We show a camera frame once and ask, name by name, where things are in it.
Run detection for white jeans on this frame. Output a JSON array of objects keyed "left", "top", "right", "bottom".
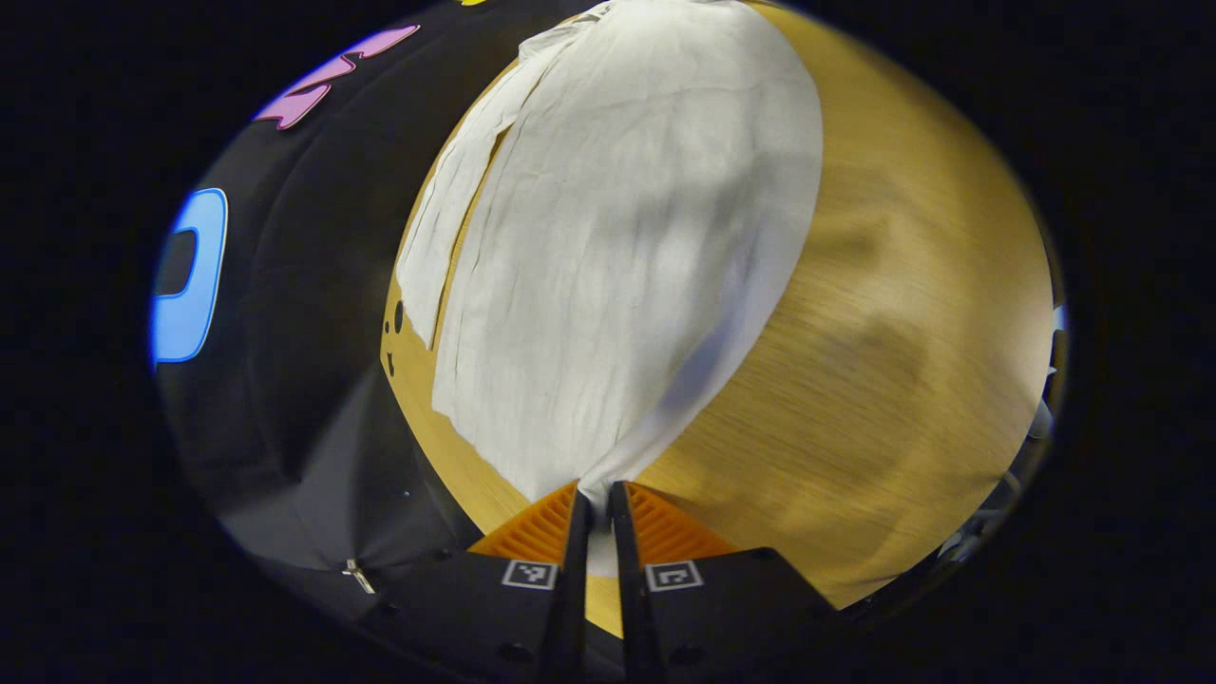
[{"left": 394, "top": 0, "right": 825, "bottom": 580}]

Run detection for black backdrop cloth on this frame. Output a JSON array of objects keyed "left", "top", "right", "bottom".
[{"left": 152, "top": 0, "right": 614, "bottom": 614}]

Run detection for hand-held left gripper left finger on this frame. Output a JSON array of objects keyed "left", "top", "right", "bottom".
[{"left": 373, "top": 480, "right": 593, "bottom": 684}]

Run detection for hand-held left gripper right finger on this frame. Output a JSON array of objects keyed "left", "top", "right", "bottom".
[{"left": 608, "top": 480, "right": 839, "bottom": 684}]

